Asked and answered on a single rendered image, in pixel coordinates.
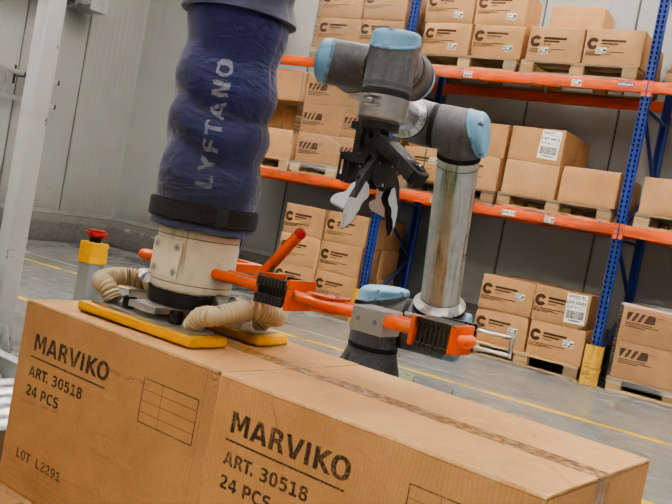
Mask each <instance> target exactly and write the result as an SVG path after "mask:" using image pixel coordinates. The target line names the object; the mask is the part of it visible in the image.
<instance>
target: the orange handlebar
mask: <svg viewBox="0 0 672 504"><path fill-rule="evenodd" d="M152 252H153V249H141V250H139V252H138V255H139V257H140V258H141V259H144V260H147V261H151V258H152ZM261 267H262V265H261V264H258V263H254V262H250V261H246V260H242V259H238V260H237V266H236V271H233V270H229V271H228V272H227V271H223V270H220V269H214V270H212V272H211V277H212V278H213V279H215V280H218V281H222V282H225V283H229V284H233V285H236V286H240V287H243V288H247V289H250V290H255V285H256V279H253V278H252V277H253V276H252V275H248V274H244V273H252V274H256V273H257V271H258V270H259V269H260V268H261ZM234 273H235V274H234ZM238 274H239V275H238ZM245 276H246V277H245ZM249 277H250V278H249ZM292 301H293V302H296V303H300V304H304V305H307V306H311V307H309V308H308V309H311V310H314V311H318V312H321V313H325V314H328V315H334V316H336V315H343V316H346V317H350V318H351V314H352V309H353V305H354V304H356V303H352V302H348V301H351V299H348V298H344V297H340V296H337V295H333V294H328V293H323V294H321V293H315V292H311V291H308V292H306V293H304V292H301V291H297V290H295V291H294V292H293V293H292ZM410 322H411V318H408V317H404V316H398V318H397V317H393V316H389V315H388V316H386V317H385V319H384V320H383V325H384V327H385V328H389V329H392V330H396V331H399V332H403V333H406V334H408V333H409V327H410ZM476 343H477V341H476V338H475V337H474V336H473V335H460V336H459V337H458V339H457V342H456V345H457V347H458V348H463V349H470V348H473V347H475V346H476Z"/></svg>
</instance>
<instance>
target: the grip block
mask: <svg viewBox="0 0 672 504"><path fill-rule="evenodd" d="M286 278H287V280H286ZM316 285H317V282H315V281H305V280H301V279H298V278H294V277H290V276H288V277H287V274H284V273H271V272H258V274H257V280H256V285H255V290H254V296H253V302H261V303H264V304H268V305H271V306H274V307H278V308H282V306H283V311H312V310H311V309H308V308H309V307H311V306H307V305H304V304H300V303H296V302H293V301H292V293H293V292H294V291H295V290H297V291H301V292H304V293H306V292H308V291H311V292H315V290H316ZM283 304H284V305H283Z"/></svg>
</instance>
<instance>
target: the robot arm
mask: <svg viewBox="0 0 672 504"><path fill-rule="evenodd" d="M421 46H422V43H421V36H420V35H419V34H417V33H415V32H411V31H407V30H402V29H395V28H377V29H375V30H374V31H373V33H372V37H371V40H370V41H369V44H364V43H358V42H351V41H345V40H339V39H337V38H334V39H331V38H325V39H323V40H322V41H321V43H320V44H319V46H318V49H317V52H316V56H315V61H314V76H315V79H316V81H317V82H319V83H323V84H324V85H326V84H328V85H333V86H336V87H338V88H339V89H340V90H342V91H343V92H345V93H347V94H349V95H350V96H351V97H353V98H354V99H355V100H357V101H358V102H359V107H358V112H357V116H358V117H359V118H360V119H361V122H360V121H352V125H351V128H352V129H356V133H355V138H354V144H353V149H352V152H351V151H347V152H344V151H341V153H340V159H339V164H338V169H337V175H336V179H338V180H340V181H342V182H344V183H349V184H351V185H350V186H349V187H348V189H347V190H346V191H344V192H341V193H337V194H334V195H333V196H332V197H331V200H330V201H331V203H332V204H333V205H335V206H337V207H338V208H340V209H342V210H344V211H343V214H342V218H341V224H340V227H341V228H343V229H344V228H345V227H346V226H348V225H349V224H350V223H352V222H353V221H354V218H355V215H356V213H357V212H358V211H359V210H360V206H361V204H362V203H363V202H364V201H365V200H366V199H367V198H368V196H369V188H370V189H373V190H376V199H374V200H372V201H370V202H369V207H370V209H371V210H372V211H373V212H375V213H377V214H378V215H380V216H382V217H384V218H386V231H387V235H388V236H390V235H391V234H392V231H393V229H394V226H395V221H396V217H397V210H398V206H399V191H400V187H399V180H398V177H397V173H396V170H397V171H398V172H399V173H400V174H401V175H402V177H403V178H404V180H406V181H407V182H408V183H409V184H412V185H415V184H416V185H421V186H422V185H423V184H424V182H425V181H426V180H427V179H428V177H429V176H430V175H429V174H428V173H427V171H426V169H425V168H424V167H423V166H422V165H421V164H420V163H418V162H417V161H416V160H415V159H414V158H413V157H412V156H411V155H410V154H409V152H408V151H407V150H406V149H405V148H404V147H403V146H402V145H401V144H400V143H399V142H398V141H397V140H396V139H395V138H394V137H391V136H389V134H392V135H393V136H395V137H396V138H399V139H401V140H404V141H407V142H410V143H413V144H417V145H420V146H424V147H429V148H434V149H437V155H436V158H437V164H436V172H435V180H434V189H433V197H432V206H431V214H430V223H429V231H428V239H427V248H426V256H425V265H424V273H423V281H422V290H421V292H420V293H418V294H417V295H416V296H415V297H414V299H411V298H409V296H410V292H409V290H407V289H404V288H400V287H394V286H388V285H377V284H369V285H364V286H362V287H361V288H360V291H359V294H358V297H357V299H358V300H362V301H366V302H369V303H373V304H376V305H377V306H381V307H385V308H388V309H392V310H396V311H400V312H402V313H403V316H404V317H408V318H411V317H409V316H405V315H404V313H405V311H407V312H411V313H416V314H420V315H434V316H438V317H441V316H445V317H450V318H454V319H458V320H463V321H467V322H471V323H472V320H473V316H472V315H471V314H470V313H465V309H466V304H465V302H464V301H463V299H462V298H461V297H460V295H461V288H462V281H463V274H464V267H465V260H466V253H467V246H468V239H469V232H470V225H471V218H472V211H473V204H474V197H475V190H476V183H477V176H478V169H479V163H480V162H481V158H485V157H486V156H487V154H488V151H489V147H490V141H491V123H490V119H489V116H488V115H487V114H486V113H485V112H482V111H477V110H474V109H472V108H469V109H467V108H462V107H456V106H451V105H445V104H438V103H435V102H431V101H427V100H424V99H423V98H425V97H426V96H427V95H428V94H429V93H430V92H431V90H432V88H433V86H434V83H435V71H434V68H433V66H432V63H431V62H430V60H429V59H428V58H426V57H425V56H423V55H422V54H421V53H420V52H419V51H420V48H421ZM342 159H344V162H343V167H342V173H341V174H339V173H340V167H341V162H342ZM407 338H408V334H406V333H403V332H399V336H398V337H378V336H374V335H371V334H367V333H364V332H361V331H357V330H354V329H350V334H349V339H348V344H347V346H346V348H345V349H344V351H343V353H342V354H341V356H340V357H339V358H342V359H345V360H348V361H351V362H354V363H357V364H359V365H361V366H364V367H367V368H371V369H374V370H377V371H380V372H383V373H386V374H389V375H392V376H395V377H398V378H399V370H398V363H397V351H398V348H400V349H404V350H407V351H411V352H415V353H418V354H422V355H425V356H429V357H432V358H436V359H440V360H445V361H450V362H455V361H457V360H458V359H459V357H460V356H447V355H445V354H441V353H438V352H434V351H431V350H427V349H424V348H420V347H417V346H414V345H408V344H407Z"/></svg>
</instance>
